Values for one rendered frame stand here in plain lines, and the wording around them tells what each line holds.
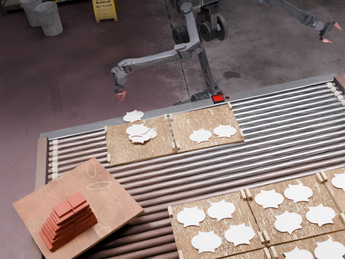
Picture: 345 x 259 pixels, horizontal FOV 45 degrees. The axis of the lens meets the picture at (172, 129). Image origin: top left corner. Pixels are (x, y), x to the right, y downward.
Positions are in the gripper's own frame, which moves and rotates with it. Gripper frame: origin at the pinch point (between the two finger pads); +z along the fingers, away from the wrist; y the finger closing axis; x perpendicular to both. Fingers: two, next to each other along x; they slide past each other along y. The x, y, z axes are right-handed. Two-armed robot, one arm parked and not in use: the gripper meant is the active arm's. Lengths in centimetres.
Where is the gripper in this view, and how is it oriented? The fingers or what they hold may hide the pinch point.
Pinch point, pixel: (121, 95)
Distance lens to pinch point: 271.7
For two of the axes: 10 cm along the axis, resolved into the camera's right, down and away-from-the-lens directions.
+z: 0.9, 7.4, 6.7
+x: -9.7, 2.1, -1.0
